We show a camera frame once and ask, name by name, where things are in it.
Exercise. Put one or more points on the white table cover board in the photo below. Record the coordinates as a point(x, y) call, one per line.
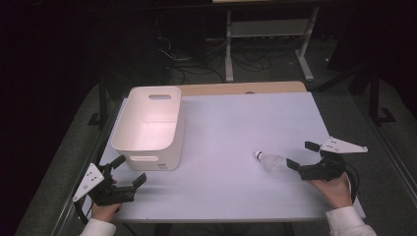
point(229, 147)

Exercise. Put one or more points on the white plastic storage bin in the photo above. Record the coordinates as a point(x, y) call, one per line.
point(147, 131)

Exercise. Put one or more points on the person's right hand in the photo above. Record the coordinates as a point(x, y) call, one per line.
point(336, 193)

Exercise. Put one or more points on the white badminton shuttlecock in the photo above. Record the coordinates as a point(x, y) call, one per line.
point(272, 162)

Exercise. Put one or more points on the white metal desk frame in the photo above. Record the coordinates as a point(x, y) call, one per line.
point(268, 29)

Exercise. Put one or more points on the wooden table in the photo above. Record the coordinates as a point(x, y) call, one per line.
point(229, 88)

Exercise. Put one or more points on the black metal stand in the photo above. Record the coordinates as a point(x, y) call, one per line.
point(373, 98)

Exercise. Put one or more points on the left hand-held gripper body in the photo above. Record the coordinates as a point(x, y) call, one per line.
point(109, 194)

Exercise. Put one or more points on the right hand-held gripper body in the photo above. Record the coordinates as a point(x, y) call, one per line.
point(323, 170)

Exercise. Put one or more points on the person's left hand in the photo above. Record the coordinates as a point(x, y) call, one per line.
point(105, 211)

